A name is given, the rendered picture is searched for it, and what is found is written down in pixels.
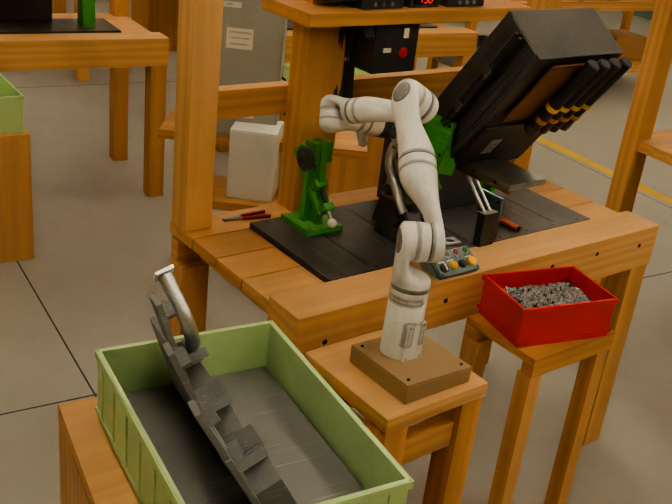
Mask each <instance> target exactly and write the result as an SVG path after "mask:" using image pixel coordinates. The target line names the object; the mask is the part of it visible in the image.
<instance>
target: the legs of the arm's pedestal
mask: <svg viewBox="0 0 672 504"><path fill-rule="evenodd" d="M340 398H341V399H342V400H343V401H344V402H345V403H346V404H347V405H348V407H349V408H350V409H351V410H352V411H353V412H354V413H355V414H356V416H357V417H358V418H359V419H360V420H361V421H362V422H363V424H364V425H365V426H366V427H367V428H368V429H369V430H370V431H371V433H372V434H373V435H374V436H375V437H376V438H377V439H378V441H379V442H380V443H381V444H382V445H383V446H384V447H385V448H386V450H387V451H388V452H389V453H390V454H391V455H392V456H393V458H394V459H395V460H396V461H397V462H398V463H399V464H400V465H401V466H402V465H403V464H405V463H408V462H410V461H412V460H415V459H417V458H420V457H422V456H424V455H427V454H429V453H432V454H431V459H430V464H429V470H428V475H427V480H426V486H425V491H424V497H423V502H422V504H460V503H461V498H462V493H463V488H464V484H465V479H466V474H467V469H468V464H469V460H470V455H471V450H472V445H473V440H474V436H475V431H476V426H477V421H478V416H479V412H480V407H481V402H482V398H479V399H476V400H474V401H471V402H469V403H466V404H463V405H461V406H458V407H456V408H453V409H450V410H448V411H445V412H443V413H440V414H437V415H435V416H432V417H429V418H427V419H424V420H425V421H424V422H421V423H418V424H416V425H413V426H411V427H408V426H406V427H403V428H401V429H398V430H396V431H393V432H390V433H388V434H385V433H383V432H382V431H381V430H380V429H379V428H378V427H376V426H375V425H374V424H373V423H372V422H370V421H369V420H368V419H367V420H365V419H364V418H363V417H362V416H360V415H359V414H358V413H357V412H356V411H355V410H353V409H352V408H353V407H352V406H351V405H350V404H349V403H348V402H347V401H345V400H344V399H343V398H342V397H341V396H340Z"/></svg>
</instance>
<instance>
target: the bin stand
mask: <svg viewBox="0 0 672 504"><path fill-rule="evenodd" d="M464 334H465V335H466V336H467V337H466V342H465V347H464V352H463V357H462V360H463V361H464V362H466V363H467V364H469V365H470V366H472V368H471V371H472V372H474V373H475V374H477V375H478V376H479V377H481V378H482V377H483V372H484V367H485V362H486V357H487V353H488V348H489V343H490V339H491V340H493V341H494V342H496V343H497V344H499V345H500V346H502V347H503V348H505V349H506V350H508V351H509V352H511V353H512V354H514V355H515V356H517V357H518V358H520V359H521V360H523V361H522V366H521V368H520V369H518V370H517V374H516V379H515V383H514V388H513V392H512V397H511V401H510V406H509V410H508V414H507V419H506V423H505V428H504V432H503V437H502V441H501V446H500V450H499V455H498V459H497V464H496V468H495V473H494V477H493V481H492V486H491V490H490V495H489V499H488V504H512V500H513V496H514V492H515V487H516V483H517V479H518V475H519V471H520V466H521V462H522V458H523V454H524V449H525V445H526V441H527V437H528V433H529V428H530V424H531V420H532V416H533V412H534V407H535V403H536V399H537V395H538V391H539V386H540V382H541V378H542V375H543V374H545V373H548V372H551V371H553V370H556V369H559V368H561V367H564V366H567V365H570V364H572V363H575V362H578V361H580V364H579V368H578V372H577V376H576V380H575V384H574V388H573V392H572V396H571V399H570V403H569V407H568V411H567V415H566V419H565V423H564V427H563V431H562V435H561V438H560V442H559V446H558V450H557V454H556V458H555V462H554V466H553V470H552V474H551V477H550V481H549V485H548V489H547V493H546V497H545V501H544V504H566V503H567V499H568V496H569V492H570V488H571V485H572V481H573V477H574V473H575V470H576V466H577V462H578V459H579V455H580V451H581V447H582V444H583V440H584V436H585V433H586V429H587V425H588V422H589V418H590V414H591V410H592V407H593V403H594V399H595V396H596V392H597V388H598V384H599V381H600V377H601V373H602V370H603V366H604V362H605V358H606V355H607V351H608V350H610V349H611V346H612V343H613V338H614V335H615V331H613V330H612V329H611V332H607V336H603V337H596V338H588V339H581V340H573V341H566V342H558V343H551V344H544V345H536V346H529V347H521V348H516V347H514V346H513V345H512V344H511V343H510V342H509V341H508V340H507V339H506V338H505V337H504V336H503V335H502V334H501V333H500V332H499V331H498V330H497V329H495V328H494V327H493V326H492V325H491V324H490V323H489V322H488V321H487V320H486V319H485V318H484V317H483V316H482V315H481V314H480V313H478V314H474V315H471V316H468V317H467V324H466V328H465V333H464ZM489 338H490V339H489Z"/></svg>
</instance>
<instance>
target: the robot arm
mask: <svg viewBox="0 0 672 504"><path fill-rule="evenodd" d="M438 108H439V102H438V99H437V97H436V96H435V95H434V94H433V93H432V92H431V91H429V90H428V89H427V88H426V87H424V86H423V85H422V84H421V83H419V82H418V81H416V80H413V79H403V80H401V81H400V82H399V83H398V84H397V85H396V87H395V88H394V91H393V93H392V98H391V100H388V99H383V98H377V97H369V96H365V97H357V98H344V97H340V96H337V95H326V96H325V97H323V98H322V100H321V103H320V118H319V126H320V128H321V129H322V130H323V131H324V132H327V133H335V132H340V131H355V133H356V138H357V143H358V145H359V146H361V147H365V146H366V145H367V142H368V137H369V135H370V136H375V137H379V138H387V139H389V140H391V141H392V143H393V144H394V145H392V148H393V149H395V148H398V168H399V180H400V183H401V185H402V187H403V189H404V190H405V192H406V193H407V194H408V196H409V197H410V198H411V199H412V201H413V202H414V203H415V204H416V205H417V207H418V208H419V210H420V211H421V213H422V215H423V218H424V221H425V222H418V221H403V222H402V223H401V224H400V226H399V229H398V233H397V236H396V238H397V239H396V249H395V257H394V264H393V271H392V279H391V284H390V290H389V295H388V301H387V307H386V313H385V319H384V325H383V330H382V337H381V343H380V351H381V352H382V353H383V354H384V355H385V356H387V357H389V358H392V359H396V360H399V361H401V362H405V361H409V360H412V359H415V358H418V357H420V356H421V351H422V346H423V341H424V335H425V330H426V325H427V322H426V321H425V320H424V317H425V312H426V307H427V302H428V296H429V291H430V286H431V279H430V277H429V276H428V275H427V274H426V273H424V272H422V271H420V270H418V269H416V268H414V267H412V266H411V265H410V262H411V261H412V262H426V263H437V262H440V261H441V260H442V259H443V257H444V254H445V249H446V239H445V231H444V224H443V219H442V213H441V208H440V202H439V192H438V175H437V162H436V155H435V151H434V149H433V146H432V144H431V142H430V140H429V138H428V135H427V133H426V131H425V129H424V127H423V125H422V124H425V123H427V122H429V121H431V120H432V119H433V118H434V116H435V115H436V113H437V111H438ZM395 138H397V140H396V139H395Z"/></svg>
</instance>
